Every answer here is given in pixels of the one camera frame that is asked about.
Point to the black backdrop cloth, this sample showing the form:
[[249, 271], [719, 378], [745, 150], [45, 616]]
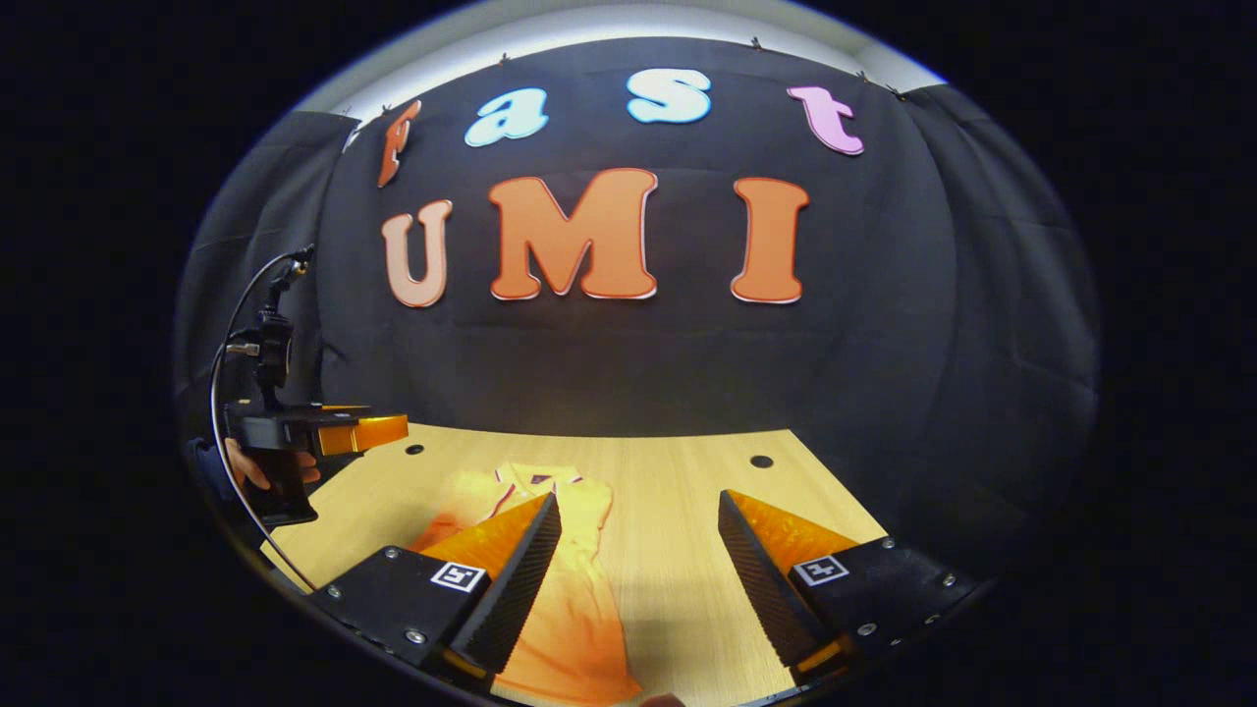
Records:
[[255, 196], [638, 373], [1011, 344]]

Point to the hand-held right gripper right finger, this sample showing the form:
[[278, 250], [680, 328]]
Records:
[[761, 589]]

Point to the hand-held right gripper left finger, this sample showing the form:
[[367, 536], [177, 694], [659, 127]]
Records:
[[516, 589]]

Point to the orange T-shirt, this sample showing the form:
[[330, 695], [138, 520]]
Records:
[[579, 628]]

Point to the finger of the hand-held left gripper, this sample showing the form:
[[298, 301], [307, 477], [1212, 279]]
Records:
[[363, 434]]

